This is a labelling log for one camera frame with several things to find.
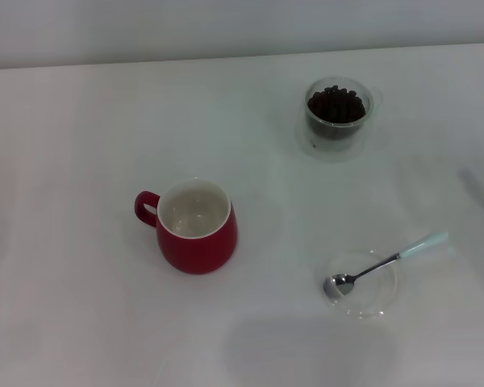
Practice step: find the small clear glass dish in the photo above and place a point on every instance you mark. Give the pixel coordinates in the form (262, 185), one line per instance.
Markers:
(373, 300)

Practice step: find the clear glass saucer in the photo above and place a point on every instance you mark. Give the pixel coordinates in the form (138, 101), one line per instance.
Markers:
(330, 155)

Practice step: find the pile of coffee beans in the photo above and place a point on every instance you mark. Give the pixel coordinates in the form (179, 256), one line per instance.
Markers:
(336, 105)

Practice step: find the red ceramic mug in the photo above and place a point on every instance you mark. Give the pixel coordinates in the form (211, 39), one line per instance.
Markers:
(201, 254)

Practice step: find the double-wall glass cup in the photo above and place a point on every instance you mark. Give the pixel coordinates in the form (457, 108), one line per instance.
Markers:
(311, 121)

